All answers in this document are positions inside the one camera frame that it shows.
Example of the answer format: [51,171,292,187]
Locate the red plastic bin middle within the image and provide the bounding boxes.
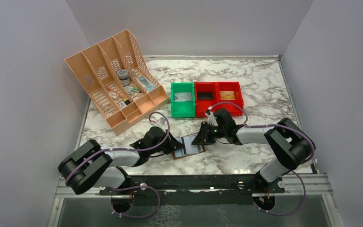
[194,82,220,118]

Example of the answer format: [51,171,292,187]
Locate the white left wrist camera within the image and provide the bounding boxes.
[151,118,167,130]

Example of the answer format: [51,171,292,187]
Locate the red plastic bin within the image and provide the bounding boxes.
[194,82,220,118]
[215,81,244,116]

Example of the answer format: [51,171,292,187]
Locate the red plastic bin right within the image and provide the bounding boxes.
[215,81,244,116]

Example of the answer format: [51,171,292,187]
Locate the peach plastic file organizer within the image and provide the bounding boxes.
[65,30,169,135]

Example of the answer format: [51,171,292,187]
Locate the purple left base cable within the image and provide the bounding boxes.
[110,185,161,219]

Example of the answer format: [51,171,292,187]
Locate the silver round tin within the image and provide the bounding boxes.
[116,69,130,87]

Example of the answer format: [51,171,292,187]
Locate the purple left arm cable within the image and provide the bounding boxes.
[65,111,171,186]

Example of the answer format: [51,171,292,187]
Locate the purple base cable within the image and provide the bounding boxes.
[252,170,307,217]
[110,185,161,219]

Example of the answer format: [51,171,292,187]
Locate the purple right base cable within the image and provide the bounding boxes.
[252,170,307,217]

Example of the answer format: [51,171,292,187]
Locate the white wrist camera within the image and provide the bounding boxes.
[151,118,167,130]
[205,109,218,126]

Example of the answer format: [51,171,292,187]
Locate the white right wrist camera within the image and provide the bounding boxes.
[205,109,218,126]

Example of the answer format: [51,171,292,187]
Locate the red pencil in organizer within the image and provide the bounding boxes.
[106,86,124,100]

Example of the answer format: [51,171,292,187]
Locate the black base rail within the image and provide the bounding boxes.
[99,174,285,206]

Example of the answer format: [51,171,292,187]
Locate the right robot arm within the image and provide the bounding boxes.
[192,108,315,192]

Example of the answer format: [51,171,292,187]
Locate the green plastic bin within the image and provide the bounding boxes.
[171,82,196,118]

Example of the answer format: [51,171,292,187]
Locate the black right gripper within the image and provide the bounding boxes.
[193,121,226,145]

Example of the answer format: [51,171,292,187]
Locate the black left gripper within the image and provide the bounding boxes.
[149,129,185,155]

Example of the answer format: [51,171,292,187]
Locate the silver card in green bin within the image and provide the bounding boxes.
[174,92,192,102]

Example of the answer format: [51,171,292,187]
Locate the brown leather card holder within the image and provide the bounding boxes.
[172,133,206,159]

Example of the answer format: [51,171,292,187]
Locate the blue packet in organizer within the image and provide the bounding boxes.
[138,76,156,91]

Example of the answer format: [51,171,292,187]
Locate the gold card in red bin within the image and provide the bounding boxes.
[220,91,235,100]

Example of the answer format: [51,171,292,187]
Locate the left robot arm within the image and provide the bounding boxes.
[58,126,185,194]

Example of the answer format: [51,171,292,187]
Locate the black card in red bin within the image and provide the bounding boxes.
[197,92,214,101]

